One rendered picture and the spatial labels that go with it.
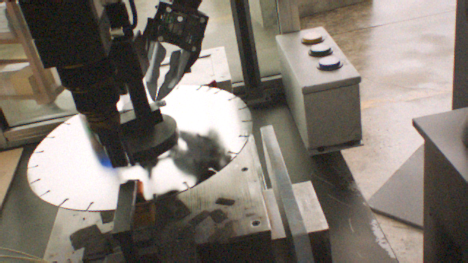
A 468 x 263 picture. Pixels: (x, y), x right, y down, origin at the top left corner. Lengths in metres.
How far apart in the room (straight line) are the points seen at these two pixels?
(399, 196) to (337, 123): 1.11
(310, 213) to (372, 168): 1.49
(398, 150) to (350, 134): 1.35
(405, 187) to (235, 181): 1.37
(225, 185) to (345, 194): 0.23
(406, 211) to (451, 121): 0.94
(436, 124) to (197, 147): 0.55
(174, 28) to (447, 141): 0.56
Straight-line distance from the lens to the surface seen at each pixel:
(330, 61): 1.01
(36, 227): 1.04
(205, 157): 0.69
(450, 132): 1.08
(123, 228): 0.57
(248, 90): 1.21
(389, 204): 2.04
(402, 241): 1.92
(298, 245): 0.48
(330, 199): 0.91
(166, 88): 0.81
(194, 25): 0.73
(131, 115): 0.67
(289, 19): 1.20
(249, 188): 0.79
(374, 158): 2.31
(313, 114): 0.98
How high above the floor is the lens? 1.32
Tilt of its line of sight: 30 degrees down
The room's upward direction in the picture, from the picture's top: 11 degrees counter-clockwise
